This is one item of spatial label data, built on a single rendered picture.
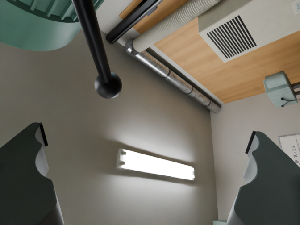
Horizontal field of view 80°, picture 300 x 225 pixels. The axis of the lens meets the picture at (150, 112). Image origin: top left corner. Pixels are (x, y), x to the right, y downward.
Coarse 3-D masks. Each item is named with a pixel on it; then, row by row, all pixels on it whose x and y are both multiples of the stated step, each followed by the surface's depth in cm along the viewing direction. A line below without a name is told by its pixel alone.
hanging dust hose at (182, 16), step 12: (192, 0) 150; (204, 0) 145; (216, 0) 143; (180, 12) 159; (192, 12) 153; (156, 24) 178; (168, 24) 168; (180, 24) 166; (144, 36) 187; (156, 36) 180; (144, 48) 197
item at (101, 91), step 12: (72, 0) 12; (84, 0) 12; (84, 12) 13; (84, 24) 14; (96, 24) 14; (96, 36) 15; (96, 48) 16; (96, 60) 18; (108, 72) 20; (96, 84) 22; (108, 84) 22; (120, 84) 23; (108, 96) 23
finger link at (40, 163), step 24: (24, 144) 9; (0, 168) 7; (24, 168) 7; (48, 168) 9; (0, 192) 6; (24, 192) 6; (48, 192) 6; (0, 216) 6; (24, 216) 6; (48, 216) 6
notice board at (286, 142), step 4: (280, 136) 254; (284, 136) 251; (288, 136) 247; (292, 136) 244; (296, 136) 241; (280, 140) 252; (284, 140) 249; (288, 140) 246; (292, 140) 243; (296, 140) 240; (280, 144) 251; (284, 144) 248; (288, 144) 244; (292, 144) 241; (296, 144) 238; (280, 148) 249; (284, 148) 246; (288, 148) 243; (292, 148) 240; (296, 148) 237; (288, 152) 242; (292, 152) 239; (296, 152) 236; (292, 156) 237; (296, 156) 234; (296, 160) 233
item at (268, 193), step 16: (256, 144) 10; (272, 144) 10; (256, 160) 8; (272, 160) 9; (288, 160) 9; (256, 176) 8; (272, 176) 8; (288, 176) 8; (240, 192) 7; (256, 192) 7; (272, 192) 7; (288, 192) 7; (240, 208) 6; (256, 208) 6; (272, 208) 6; (288, 208) 6; (240, 224) 6; (256, 224) 6; (272, 224) 6; (288, 224) 6
